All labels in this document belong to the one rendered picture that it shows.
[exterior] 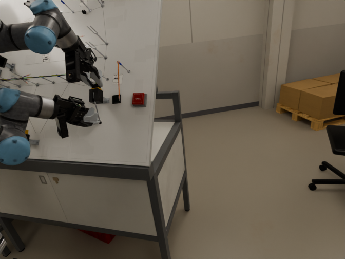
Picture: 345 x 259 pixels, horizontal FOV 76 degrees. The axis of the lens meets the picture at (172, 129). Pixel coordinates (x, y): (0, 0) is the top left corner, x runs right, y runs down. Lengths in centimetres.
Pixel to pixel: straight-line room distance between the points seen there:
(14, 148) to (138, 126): 47
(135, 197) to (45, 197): 56
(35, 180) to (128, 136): 64
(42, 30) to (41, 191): 93
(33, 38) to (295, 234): 181
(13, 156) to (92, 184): 57
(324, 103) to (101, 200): 269
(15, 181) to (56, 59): 72
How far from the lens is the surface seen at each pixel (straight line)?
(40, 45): 79
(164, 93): 141
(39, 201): 154
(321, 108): 318
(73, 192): 132
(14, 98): 81
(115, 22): 123
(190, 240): 175
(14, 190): 162
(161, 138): 128
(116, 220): 131
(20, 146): 70
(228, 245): 174
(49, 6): 88
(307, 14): 409
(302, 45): 411
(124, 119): 100
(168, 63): 328
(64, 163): 114
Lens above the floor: 139
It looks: 26 degrees down
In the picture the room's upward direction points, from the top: 7 degrees counter-clockwise
